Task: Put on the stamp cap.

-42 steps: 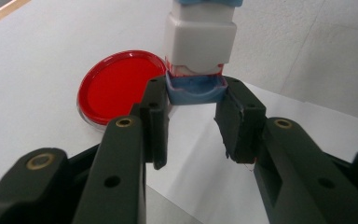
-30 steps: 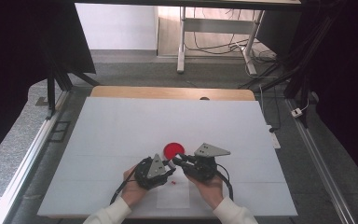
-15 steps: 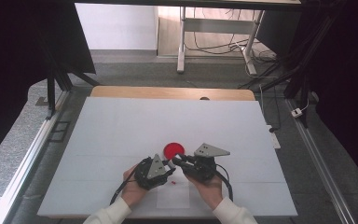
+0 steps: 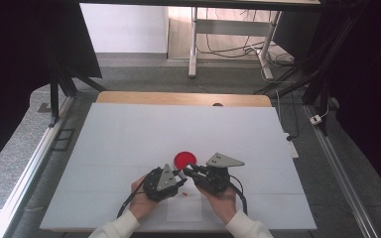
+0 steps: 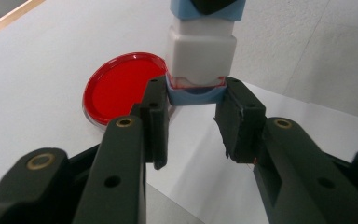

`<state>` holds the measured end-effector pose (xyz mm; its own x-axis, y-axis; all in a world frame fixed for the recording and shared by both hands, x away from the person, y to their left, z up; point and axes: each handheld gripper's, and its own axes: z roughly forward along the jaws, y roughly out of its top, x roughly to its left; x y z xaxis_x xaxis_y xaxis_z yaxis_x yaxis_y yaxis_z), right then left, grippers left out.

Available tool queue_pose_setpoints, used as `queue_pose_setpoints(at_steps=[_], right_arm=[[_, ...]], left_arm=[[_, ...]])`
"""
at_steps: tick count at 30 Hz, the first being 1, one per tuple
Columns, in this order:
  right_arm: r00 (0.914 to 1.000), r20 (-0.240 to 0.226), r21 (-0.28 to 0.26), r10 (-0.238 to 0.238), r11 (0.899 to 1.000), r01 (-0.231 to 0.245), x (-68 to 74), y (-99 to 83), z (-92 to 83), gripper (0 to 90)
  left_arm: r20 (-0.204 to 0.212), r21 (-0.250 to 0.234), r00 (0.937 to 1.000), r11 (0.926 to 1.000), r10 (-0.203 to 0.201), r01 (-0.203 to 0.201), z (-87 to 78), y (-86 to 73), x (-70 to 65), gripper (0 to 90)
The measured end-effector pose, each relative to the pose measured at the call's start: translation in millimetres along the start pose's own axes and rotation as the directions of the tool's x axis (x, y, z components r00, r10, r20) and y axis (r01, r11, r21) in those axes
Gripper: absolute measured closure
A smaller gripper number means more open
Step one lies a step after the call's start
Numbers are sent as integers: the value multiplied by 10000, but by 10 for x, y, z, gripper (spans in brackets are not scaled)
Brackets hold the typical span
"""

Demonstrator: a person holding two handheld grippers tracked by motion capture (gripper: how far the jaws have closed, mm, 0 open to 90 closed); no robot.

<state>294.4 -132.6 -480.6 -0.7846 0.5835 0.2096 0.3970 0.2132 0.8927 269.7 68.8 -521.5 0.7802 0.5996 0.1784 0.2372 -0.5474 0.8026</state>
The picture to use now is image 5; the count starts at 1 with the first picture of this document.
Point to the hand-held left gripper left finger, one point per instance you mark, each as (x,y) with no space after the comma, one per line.
(121,161)

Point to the blue stamp cap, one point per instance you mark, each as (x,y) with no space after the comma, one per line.
(195,96)

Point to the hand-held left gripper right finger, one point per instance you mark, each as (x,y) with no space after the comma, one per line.
(292,174)

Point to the wooden table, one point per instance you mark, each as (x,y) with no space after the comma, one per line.
(0,23)

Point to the white table cover board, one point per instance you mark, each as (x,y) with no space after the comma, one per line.
(43,62)

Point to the round red ink dish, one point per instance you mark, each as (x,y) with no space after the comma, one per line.
(121,90)

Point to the white and blue stamp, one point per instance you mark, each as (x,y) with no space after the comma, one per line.
(202,49)

